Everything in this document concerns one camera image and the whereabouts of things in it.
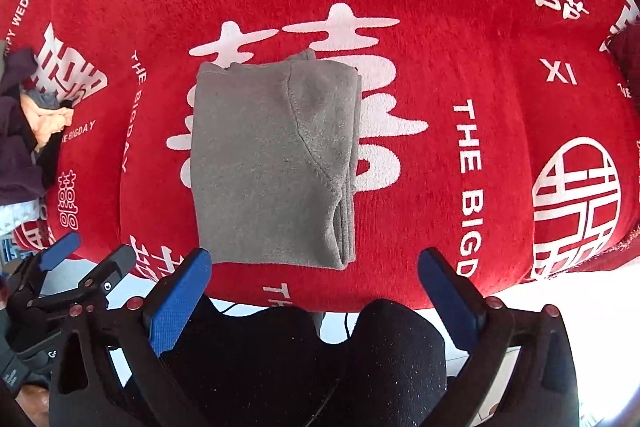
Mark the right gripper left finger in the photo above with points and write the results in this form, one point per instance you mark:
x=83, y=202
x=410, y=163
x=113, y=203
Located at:
x=109, y=371

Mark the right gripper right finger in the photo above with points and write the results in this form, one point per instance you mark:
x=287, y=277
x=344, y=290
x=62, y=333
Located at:
x=542, y=389

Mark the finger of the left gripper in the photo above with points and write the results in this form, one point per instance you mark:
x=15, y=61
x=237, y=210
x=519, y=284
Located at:
x=107, y=269
x=58, y=252

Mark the grey garment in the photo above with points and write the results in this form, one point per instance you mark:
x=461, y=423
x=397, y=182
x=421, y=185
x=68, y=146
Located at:
x=273, y=162

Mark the pile of unfolded clothes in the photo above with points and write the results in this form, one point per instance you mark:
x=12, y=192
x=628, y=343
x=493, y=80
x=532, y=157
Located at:
x=31, y=135

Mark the person's left hand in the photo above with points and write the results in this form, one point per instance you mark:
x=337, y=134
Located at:
x=34, y=401

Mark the person's black trousers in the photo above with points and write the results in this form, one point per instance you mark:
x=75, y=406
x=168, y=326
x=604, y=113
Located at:
x=271, y=368

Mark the red printed bed blanket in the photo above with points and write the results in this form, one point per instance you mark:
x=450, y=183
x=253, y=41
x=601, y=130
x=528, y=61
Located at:
x=498, y=131

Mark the dark red pillow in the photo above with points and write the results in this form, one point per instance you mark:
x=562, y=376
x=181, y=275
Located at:
x=625, y=49

